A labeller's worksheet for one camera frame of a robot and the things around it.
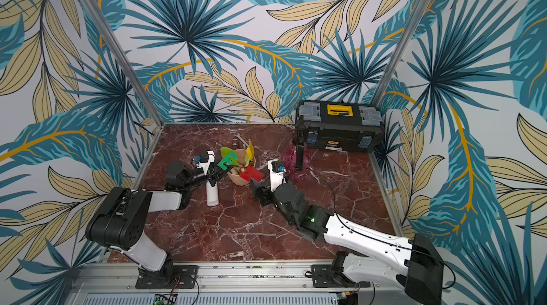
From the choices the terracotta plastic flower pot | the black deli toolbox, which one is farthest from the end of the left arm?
the black deli toolbox

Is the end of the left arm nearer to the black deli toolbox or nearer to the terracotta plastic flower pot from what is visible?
the terracotta plastic flower pot

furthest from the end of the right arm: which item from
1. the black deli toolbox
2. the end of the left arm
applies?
the black deli toolbox

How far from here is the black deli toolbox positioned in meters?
0.99

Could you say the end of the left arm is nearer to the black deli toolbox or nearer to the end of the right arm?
the end of the right arm
